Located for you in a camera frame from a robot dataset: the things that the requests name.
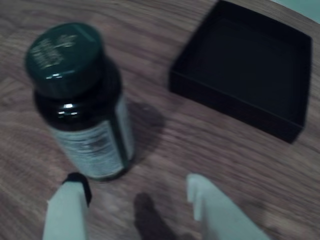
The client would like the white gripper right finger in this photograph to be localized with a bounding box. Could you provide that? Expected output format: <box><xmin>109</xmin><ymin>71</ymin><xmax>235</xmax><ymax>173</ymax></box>
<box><xmin>186</xmin><ymin>173</ymin><xmax>272</xmax><ymax>240</ymax></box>

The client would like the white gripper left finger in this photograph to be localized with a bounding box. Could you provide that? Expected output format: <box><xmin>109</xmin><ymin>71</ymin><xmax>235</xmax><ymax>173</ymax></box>
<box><xmin>41</xmin><ymin>172</ymin><xmax>93</xmax><ymax>240</ymax></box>

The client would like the green-capped pill bottle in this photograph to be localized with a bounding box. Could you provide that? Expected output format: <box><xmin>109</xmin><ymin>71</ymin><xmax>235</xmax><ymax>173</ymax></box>
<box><xmin>24</xmin><ymin>22</ymin><xmax>135</xmax><ymax>182</ymax></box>

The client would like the shallow black box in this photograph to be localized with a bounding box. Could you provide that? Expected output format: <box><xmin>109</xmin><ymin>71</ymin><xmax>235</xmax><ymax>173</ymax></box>
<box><xmin>168</xmin><ymin>0</ymin><xmax>313</xmax><ymax>145</ymax></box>

